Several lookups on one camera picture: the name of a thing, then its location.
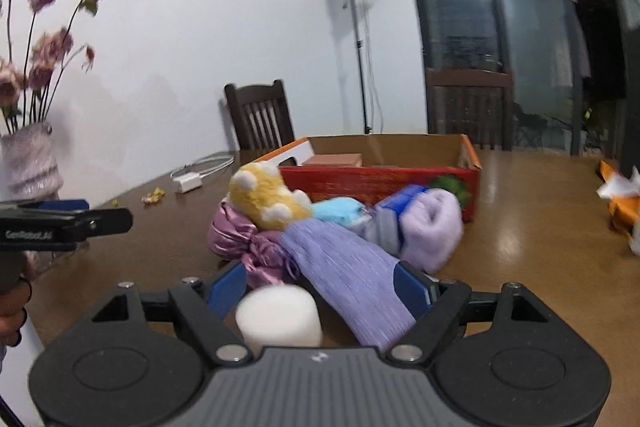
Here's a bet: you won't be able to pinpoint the dried pink roses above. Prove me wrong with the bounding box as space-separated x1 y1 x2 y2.
1 0 103 134

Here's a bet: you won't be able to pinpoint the yellow plush toy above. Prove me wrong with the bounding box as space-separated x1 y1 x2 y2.
227 161 312 231

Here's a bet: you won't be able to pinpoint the lavender rolled towel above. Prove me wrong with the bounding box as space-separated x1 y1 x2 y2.
399 188 463 274

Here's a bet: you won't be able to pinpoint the white charger with cable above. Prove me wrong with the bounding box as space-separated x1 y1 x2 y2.
169 153 234 194

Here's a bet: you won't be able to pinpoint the dark wooden chair right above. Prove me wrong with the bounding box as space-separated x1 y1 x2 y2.
425 68 513 150

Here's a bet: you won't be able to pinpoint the pink yellow sponge block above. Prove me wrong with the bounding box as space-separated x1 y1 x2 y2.
302 153 362 168

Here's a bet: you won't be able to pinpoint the blue white tissue pack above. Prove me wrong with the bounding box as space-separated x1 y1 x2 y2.
347 184 426 257

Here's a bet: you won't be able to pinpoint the purple satin scrunchie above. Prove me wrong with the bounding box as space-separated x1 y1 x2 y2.
206 199 299 289

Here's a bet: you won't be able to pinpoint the person's left hand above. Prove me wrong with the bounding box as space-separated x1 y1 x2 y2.
1 251 32 347

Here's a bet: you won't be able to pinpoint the dark wooden chair left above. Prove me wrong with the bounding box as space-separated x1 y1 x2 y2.
224 79 295 150

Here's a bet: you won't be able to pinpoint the purple knitted cloth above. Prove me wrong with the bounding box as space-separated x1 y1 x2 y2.
280 218 416 351

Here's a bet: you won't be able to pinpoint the light blue plush toy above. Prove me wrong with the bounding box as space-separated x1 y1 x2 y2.
311 197 366 227

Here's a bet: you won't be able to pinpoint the dark sliding glass door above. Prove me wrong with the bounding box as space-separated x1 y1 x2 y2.
416 0 639 158

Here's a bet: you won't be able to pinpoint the yellow crumbs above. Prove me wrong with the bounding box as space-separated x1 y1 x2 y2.
110 187 166 208

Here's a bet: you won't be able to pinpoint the white foam cylinder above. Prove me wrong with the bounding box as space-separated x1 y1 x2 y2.
235 284 323 355

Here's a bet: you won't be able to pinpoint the red cardboard box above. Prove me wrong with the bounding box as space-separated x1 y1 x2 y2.
256 134 482 222

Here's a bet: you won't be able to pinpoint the orange white packet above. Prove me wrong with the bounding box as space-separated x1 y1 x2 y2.
597 160 640 256

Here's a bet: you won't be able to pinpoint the dark wooden chair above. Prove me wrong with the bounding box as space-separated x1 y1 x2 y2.
425 68 513 150
224 79 295 150

